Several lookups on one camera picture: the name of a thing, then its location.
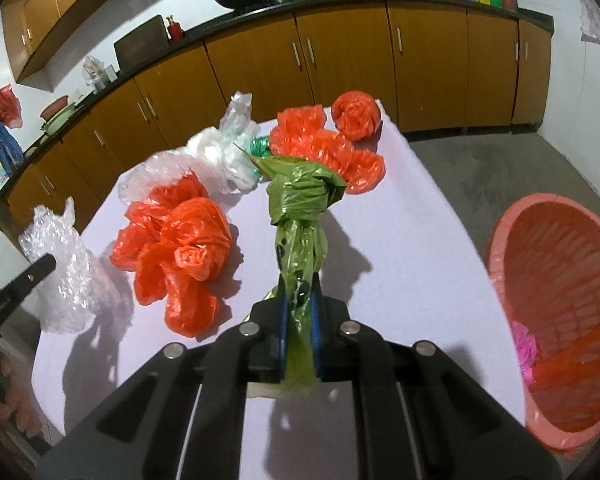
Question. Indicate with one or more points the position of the white translucent plastic bag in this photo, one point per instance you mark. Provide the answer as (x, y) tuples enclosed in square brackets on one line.
[(226, 148)]

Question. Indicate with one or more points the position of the glass jar on counter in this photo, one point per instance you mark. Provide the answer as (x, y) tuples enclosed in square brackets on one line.
[(96, 74)]

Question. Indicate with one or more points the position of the bubble wrap sheet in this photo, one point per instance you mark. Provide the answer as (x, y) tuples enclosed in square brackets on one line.
[(78, 289)]

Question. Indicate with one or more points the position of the lower wooden kitchen cabinets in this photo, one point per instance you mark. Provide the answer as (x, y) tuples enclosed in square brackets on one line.
[(435, 67)]

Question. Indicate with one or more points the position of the person's left hand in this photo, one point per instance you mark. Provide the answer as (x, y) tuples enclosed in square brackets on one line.
[(17, 400)]

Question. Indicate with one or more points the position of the light green plastic bag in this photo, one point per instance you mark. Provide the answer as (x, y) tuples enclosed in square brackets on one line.
[(300, 191)]

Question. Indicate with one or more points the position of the hanging floral cloth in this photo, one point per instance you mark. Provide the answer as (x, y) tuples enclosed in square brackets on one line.
[(590, 21)]

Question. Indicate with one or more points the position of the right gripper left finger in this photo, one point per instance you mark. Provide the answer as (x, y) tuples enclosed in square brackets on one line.
[(255, 350)]

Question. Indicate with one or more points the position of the pink plastic bag in basket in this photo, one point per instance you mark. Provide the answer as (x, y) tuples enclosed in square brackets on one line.
[(527, 351)]

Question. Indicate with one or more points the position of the stacked bowls on counter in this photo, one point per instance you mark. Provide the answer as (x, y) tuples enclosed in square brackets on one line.
[(57, 114)]

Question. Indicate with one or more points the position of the red bottle on counter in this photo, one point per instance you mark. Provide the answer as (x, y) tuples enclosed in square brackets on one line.
[(174, 28)]

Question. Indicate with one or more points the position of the clear crinkled plastic bag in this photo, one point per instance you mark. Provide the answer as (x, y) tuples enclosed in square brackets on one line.
[(167, 168)]

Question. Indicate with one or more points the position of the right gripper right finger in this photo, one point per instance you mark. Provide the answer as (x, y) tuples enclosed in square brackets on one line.
[(345, 350)]

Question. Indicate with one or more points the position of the orange plastic bag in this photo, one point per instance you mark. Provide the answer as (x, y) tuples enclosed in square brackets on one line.
[(175, 194), (330, 138), (174, 252)]

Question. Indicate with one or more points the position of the orange plastic bag front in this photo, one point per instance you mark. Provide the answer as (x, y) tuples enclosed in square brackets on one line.
[(174, 252)]

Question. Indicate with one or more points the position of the red bag hanging on wall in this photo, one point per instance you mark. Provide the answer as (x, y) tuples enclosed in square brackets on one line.
[(10, 108)]

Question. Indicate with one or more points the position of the dark green plastic bag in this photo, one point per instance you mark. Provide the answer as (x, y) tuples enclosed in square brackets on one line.
[(260, 147)]

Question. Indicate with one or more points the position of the dark cutting board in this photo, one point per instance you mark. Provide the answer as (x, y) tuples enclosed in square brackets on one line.
[(141, 44)]

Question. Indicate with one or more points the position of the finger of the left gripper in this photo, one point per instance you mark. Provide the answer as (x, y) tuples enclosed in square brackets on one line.
[(13, 294)]

